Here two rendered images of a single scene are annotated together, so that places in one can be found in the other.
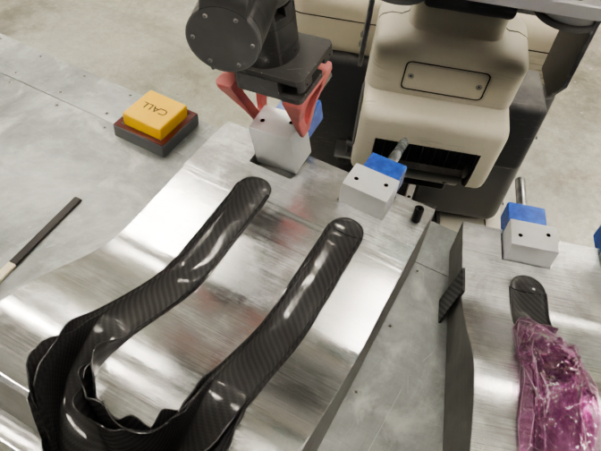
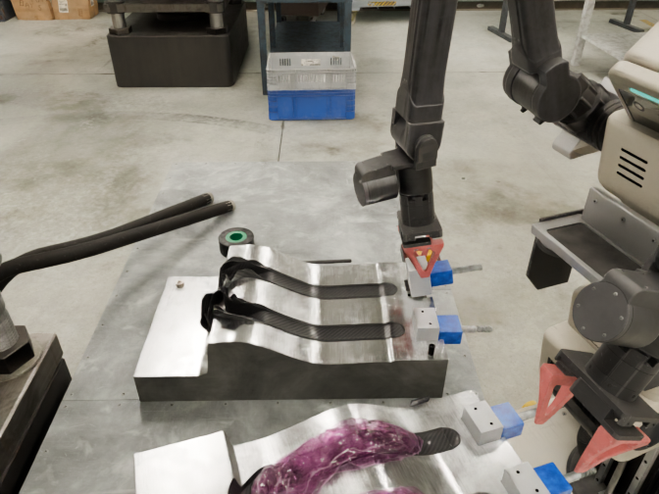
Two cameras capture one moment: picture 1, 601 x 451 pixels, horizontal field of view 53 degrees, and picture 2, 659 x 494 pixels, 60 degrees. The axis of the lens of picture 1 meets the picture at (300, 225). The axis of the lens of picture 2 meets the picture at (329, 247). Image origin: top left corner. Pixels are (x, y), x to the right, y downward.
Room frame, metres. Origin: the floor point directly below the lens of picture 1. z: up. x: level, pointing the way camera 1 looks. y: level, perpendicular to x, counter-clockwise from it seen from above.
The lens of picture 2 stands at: (0.02, -0.65, 1.55)
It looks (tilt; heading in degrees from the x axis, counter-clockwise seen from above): 35 degrees down; 67
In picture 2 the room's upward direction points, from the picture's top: straight up
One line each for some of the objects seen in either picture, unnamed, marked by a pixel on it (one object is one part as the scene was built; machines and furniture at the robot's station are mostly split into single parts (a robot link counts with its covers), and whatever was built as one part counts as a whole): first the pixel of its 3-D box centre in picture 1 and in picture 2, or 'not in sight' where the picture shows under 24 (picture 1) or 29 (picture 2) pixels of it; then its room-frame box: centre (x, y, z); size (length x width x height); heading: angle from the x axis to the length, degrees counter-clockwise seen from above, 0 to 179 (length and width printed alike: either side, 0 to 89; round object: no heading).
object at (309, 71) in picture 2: not in sight; (311, 71); (1.47, 3.05, 0.28); 0.61 x 0.41 x 0.15; 158
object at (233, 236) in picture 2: not in sight; (236, 242); (0.25, 0.41, 0.82); 0.08 x 0.08 x 0.04
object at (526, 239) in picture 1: (522, 218); (508, 419); (0.48, -0.25, 0.86); 0.13 x 0.05 x 0.05; 175
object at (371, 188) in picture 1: (384, 173); (453, 329); (0.49, -0.08, 0.89); 0.13 x 0.05 x 0.05; 158
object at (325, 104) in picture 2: not in sight; (311, 95); (1.47, 3.05, 0.11); 0.61 x 0.41 x 0.22; 158
